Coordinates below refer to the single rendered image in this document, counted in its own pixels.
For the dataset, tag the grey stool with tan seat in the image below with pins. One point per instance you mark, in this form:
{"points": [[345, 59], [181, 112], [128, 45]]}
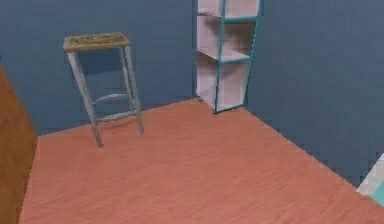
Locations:
{"points": [[96, 41]]}

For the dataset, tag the brown wooden cabinet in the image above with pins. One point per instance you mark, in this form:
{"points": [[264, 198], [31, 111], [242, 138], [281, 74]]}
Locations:
{"points": [[13, 150]]}

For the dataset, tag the white and teal furniture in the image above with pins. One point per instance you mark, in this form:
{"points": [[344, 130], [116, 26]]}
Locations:
{"points": [[375, 183]]}

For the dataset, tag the white shelf with teal frame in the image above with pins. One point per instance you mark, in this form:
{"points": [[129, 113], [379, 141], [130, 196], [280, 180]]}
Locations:
{"points": [[230, 83]]}

